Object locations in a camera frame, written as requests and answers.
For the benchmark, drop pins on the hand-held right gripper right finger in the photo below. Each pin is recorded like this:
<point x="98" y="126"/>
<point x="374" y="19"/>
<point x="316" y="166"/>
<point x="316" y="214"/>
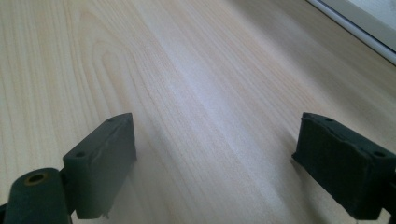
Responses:
<point x="339" y="165"/>

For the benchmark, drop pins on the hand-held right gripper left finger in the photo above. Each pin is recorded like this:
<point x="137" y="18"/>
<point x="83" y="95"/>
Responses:
<point x="99" y="168"/>

